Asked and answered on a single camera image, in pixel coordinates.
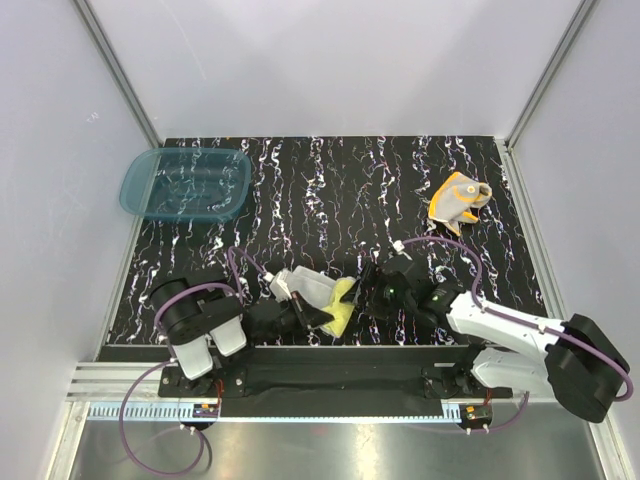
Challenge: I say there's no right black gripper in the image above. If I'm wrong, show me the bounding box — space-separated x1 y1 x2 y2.
340 261 415 324

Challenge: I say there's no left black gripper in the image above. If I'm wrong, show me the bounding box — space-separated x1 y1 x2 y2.
253 291 333 346

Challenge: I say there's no grey yellow frog towel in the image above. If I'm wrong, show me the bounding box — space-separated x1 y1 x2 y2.
285 266 356 338

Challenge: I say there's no grey orange towel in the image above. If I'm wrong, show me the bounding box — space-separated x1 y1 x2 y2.
427 171 493 237

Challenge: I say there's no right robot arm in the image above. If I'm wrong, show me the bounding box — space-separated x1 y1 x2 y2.
338 255 633 423

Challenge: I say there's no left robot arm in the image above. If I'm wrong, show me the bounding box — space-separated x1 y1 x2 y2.
151 278 335 397

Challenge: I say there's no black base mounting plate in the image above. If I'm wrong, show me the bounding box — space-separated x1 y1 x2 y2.
157 342 514 419

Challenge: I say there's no left orange connector box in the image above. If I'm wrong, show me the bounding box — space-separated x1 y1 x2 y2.
193 403 220 418

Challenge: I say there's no orange connector box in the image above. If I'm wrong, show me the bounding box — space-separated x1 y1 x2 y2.
193 403 220 418
462 404 493 426

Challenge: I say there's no right orange connector box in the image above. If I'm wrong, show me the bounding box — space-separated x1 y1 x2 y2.
462 404 493 426

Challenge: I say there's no blue transparent plastic container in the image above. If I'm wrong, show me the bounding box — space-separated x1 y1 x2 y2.
119 147 252 223

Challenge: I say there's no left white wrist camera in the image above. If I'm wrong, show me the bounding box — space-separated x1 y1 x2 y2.
269 269 292 302

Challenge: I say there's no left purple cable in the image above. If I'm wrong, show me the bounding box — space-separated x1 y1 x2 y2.
117 247 274 474

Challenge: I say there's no purple cable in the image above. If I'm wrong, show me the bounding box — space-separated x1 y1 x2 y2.
394 236 634 434
117 247 274 474

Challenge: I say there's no aluminium frame rail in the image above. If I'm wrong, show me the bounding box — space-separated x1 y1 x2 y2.
64 362 611 426

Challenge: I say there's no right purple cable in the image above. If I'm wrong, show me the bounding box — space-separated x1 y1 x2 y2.
394 236 634 434

